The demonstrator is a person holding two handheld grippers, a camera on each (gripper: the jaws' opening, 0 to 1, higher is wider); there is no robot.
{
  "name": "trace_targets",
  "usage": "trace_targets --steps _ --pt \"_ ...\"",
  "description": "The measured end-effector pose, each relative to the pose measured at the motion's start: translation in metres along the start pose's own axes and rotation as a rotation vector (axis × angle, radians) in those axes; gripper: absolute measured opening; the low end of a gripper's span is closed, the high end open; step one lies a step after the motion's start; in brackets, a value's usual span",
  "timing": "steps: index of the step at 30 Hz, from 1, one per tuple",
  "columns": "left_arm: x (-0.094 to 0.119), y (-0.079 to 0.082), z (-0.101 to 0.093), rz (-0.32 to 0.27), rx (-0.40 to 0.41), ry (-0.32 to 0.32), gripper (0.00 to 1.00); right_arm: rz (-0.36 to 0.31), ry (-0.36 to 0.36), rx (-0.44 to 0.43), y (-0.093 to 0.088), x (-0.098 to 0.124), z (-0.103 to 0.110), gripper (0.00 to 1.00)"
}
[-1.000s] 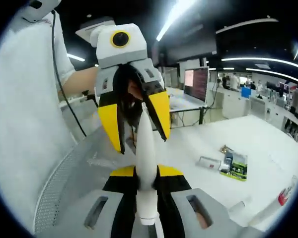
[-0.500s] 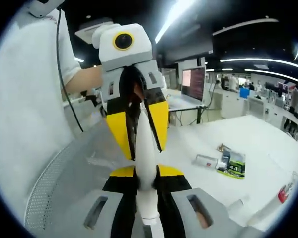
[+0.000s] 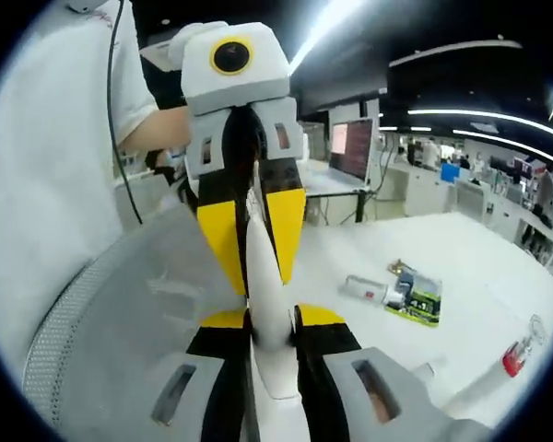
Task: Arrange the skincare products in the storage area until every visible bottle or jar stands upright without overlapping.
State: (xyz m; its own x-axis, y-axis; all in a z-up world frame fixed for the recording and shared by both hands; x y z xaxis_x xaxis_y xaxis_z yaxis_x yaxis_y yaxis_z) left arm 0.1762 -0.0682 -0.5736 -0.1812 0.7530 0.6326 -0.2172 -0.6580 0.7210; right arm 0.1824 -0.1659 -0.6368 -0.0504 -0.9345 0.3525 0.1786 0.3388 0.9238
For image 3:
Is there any white computer monitor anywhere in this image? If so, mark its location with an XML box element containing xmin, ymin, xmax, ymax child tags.
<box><xmin>327</xmin><ymin>117</ymin><xmax>380</xmax><ymax>188</ymax></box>

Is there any person in white shirt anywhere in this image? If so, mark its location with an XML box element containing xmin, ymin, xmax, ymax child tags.
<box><xmin>0</xmin><ymin>0</ymin><xmax>160</xmax><ymax>365</ymax></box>

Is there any green black skincare sachet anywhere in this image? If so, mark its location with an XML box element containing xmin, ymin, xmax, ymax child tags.
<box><xmin>382</xmin><ymin>271</ymin><xmax>443</xmax><ymax>329</ymax></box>

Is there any thin ceiling light strip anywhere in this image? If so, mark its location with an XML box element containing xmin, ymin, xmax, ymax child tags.
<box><xmin>407</xmin><ymin>108</ymin><xmax>553</xmax><ymax>139</ymax></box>
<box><xmin>451</xmin><ymin>130</ymin><xmax>553</xmax><ymax>174</ymax></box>

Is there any large white skincare tube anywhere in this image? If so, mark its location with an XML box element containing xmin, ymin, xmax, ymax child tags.
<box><xmin>244</xmin><ymin>158</ymin><xmax>312</xmax><ymax>442</ymax></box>

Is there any grey mesh chair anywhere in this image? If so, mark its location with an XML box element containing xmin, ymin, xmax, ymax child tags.
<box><xmin>20</xmin><ymin>209</ymin><xmax>250</xmax><ymax>434</ymax></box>

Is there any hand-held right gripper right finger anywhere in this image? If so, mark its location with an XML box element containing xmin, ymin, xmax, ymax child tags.
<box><xmin>292</xmin><ymin>302</ymin><xmax>494</xmax><ymax>442</ymax></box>

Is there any row of white office desks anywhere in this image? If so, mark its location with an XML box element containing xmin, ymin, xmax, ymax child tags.
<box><xmin>377</xmin><ymin>137</ymin><xmax>553</xmax><ymax>277</ymax></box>

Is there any black wearable cable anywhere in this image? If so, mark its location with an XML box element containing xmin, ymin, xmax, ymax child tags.
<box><xmin>106</xmin><ymin>0</ymin><xmax>145</xmax><ymax>227</ymax></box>

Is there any red collar pump skincare bottle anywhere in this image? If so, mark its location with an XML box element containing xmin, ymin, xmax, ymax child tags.
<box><xmin>435</xmin><ymin>313</ymin><xmax>548</xmax><ymax>411</ymax></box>

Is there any gold foil skincare sachet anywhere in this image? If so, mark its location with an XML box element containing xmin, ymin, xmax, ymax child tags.
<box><xmin>386</xmin><ymin>258</ymin><xmax>418</xmax><ymax>277</ymax></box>

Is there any clear cap skincare bottle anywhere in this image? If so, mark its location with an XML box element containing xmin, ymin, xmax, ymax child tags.
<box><xmin>339</xmin><ymin>274</ymin><xmax>405</xmax><ymax>308</ymax></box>

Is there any wide ceiling light strip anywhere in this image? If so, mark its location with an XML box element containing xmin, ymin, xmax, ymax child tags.
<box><xmin>288</xmin><ymin>0</ymin><xmax>365</xmax><ymax>73</ymax></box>

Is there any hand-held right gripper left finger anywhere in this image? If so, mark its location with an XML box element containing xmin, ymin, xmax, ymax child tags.
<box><xmin>149</xmin><ymin>303</ymin><xmax>259</xmax><ymax>442</ymax></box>

